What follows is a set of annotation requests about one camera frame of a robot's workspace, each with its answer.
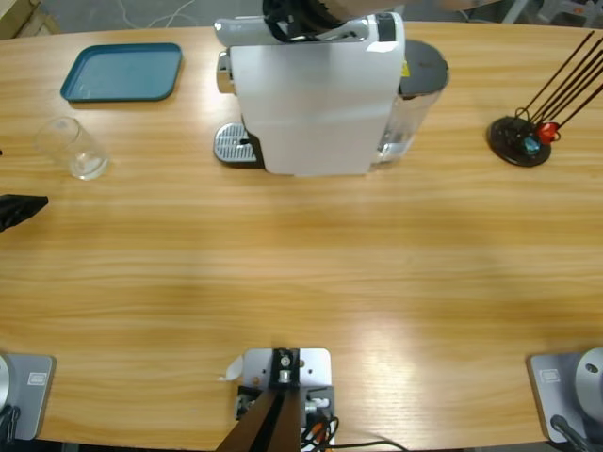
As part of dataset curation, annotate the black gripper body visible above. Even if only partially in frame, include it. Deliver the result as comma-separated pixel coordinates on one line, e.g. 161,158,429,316
262,0,334,29

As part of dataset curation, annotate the white floor cable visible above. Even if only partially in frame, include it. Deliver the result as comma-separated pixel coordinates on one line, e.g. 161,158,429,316
115,0,222,30

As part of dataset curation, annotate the black table edge cable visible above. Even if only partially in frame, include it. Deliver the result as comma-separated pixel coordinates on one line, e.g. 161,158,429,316
329,440,411,452

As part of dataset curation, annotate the teal plastic tray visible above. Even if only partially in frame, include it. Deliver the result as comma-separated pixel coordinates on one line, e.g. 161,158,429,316
59,42,184,104

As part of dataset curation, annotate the black base cable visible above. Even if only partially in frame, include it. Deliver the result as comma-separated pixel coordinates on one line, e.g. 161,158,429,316
0,404,23,442
549,413,593,452

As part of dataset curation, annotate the white paper tag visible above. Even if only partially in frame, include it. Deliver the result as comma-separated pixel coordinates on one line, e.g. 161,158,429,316
216,355,245,382

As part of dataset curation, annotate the metal grille drip tray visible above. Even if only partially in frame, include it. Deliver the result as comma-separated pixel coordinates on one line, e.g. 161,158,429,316
214,121,263,170

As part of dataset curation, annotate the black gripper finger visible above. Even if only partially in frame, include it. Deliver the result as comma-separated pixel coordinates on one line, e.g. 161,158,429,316
267,21,340,44
0,194,50,233

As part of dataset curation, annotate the clear drinking glass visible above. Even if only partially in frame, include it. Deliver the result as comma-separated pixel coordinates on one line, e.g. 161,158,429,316
32,116,110,181

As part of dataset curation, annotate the light wooden board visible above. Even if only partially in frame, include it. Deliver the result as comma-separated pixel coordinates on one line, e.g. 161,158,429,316
0,0,62,41

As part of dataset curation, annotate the orange and black wire bundle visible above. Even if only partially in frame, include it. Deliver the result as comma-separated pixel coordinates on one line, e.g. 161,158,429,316
300,414,340,451

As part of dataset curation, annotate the white plastic furniture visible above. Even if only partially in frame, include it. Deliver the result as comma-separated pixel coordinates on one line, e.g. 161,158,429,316
498,0,603,24

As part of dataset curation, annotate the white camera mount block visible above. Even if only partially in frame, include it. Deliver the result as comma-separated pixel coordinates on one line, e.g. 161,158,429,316
235,347,336,448

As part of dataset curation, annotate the clear plastic water tank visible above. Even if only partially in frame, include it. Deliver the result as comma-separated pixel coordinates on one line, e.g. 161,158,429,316
369,40,451,173

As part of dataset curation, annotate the white capsule coffee machine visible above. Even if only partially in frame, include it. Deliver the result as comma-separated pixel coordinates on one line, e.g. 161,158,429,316
216,11,407,179

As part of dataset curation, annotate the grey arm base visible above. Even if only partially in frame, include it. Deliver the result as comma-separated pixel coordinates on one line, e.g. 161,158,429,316
0,352,57,442
526,347,603,444

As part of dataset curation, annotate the red coffee capsule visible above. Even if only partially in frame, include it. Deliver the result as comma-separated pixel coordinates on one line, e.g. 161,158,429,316
536,122,560,146

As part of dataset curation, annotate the dark brown camera post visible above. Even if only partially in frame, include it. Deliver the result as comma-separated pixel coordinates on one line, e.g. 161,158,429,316
217,347,302,452

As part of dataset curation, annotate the black capsule holder with rods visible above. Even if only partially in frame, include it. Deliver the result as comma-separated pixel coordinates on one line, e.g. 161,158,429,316
487,30,603,169

